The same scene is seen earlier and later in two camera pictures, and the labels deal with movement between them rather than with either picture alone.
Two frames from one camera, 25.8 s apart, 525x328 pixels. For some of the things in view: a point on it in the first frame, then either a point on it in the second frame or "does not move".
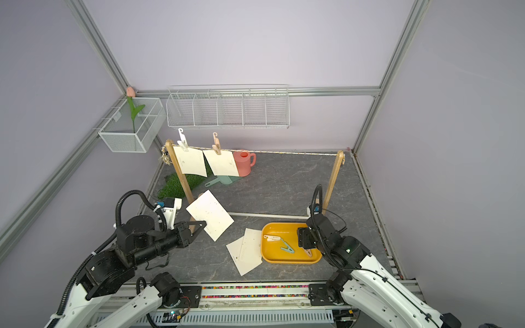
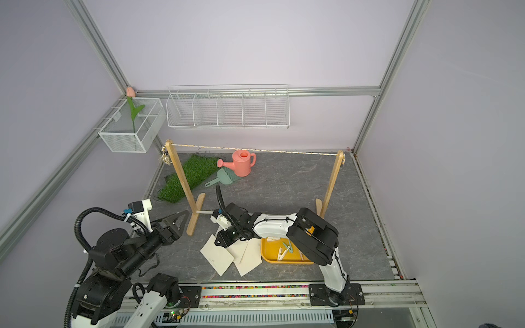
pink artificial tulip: (130, 93) does not move
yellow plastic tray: (280, 244) does not move
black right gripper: (303, 238) → (222, 241)
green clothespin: (288, 249) does not move
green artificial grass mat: (171, 187) does not move
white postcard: (191, 161) → (218, 257)
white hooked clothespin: (183, 142) → (281, 255)
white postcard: (223, 165) → (237, 251)
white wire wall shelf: (229, 106) does not move
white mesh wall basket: (137, 126) does not move
